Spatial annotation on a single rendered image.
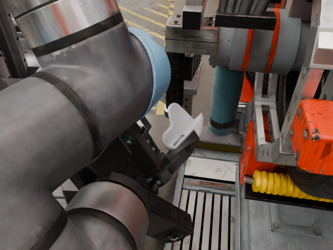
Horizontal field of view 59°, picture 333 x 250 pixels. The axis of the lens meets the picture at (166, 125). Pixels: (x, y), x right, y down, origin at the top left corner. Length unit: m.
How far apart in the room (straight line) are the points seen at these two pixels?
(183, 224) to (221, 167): 1.08
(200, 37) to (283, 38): 0.21
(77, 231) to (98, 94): 0.09
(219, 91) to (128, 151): 0.59
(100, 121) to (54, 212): 0.06
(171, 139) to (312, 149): 0.19
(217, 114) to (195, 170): 0.53
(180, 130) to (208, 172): 1.03
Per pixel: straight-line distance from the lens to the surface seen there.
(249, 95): 1.59
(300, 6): 0.69
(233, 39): 0.66
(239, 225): 1.16
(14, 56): 0.88
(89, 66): 0.22
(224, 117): 0.94
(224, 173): 1.42
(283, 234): 1.12
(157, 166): 0.33
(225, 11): 0.48
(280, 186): 0.83
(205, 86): 2.13
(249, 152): 0.85
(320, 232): 1.16
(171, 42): 0.52
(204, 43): 0.52
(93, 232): 0.23
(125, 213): 0.25
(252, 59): 0.67
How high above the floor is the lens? 1.14
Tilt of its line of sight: 40 degrees down
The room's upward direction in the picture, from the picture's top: straight up
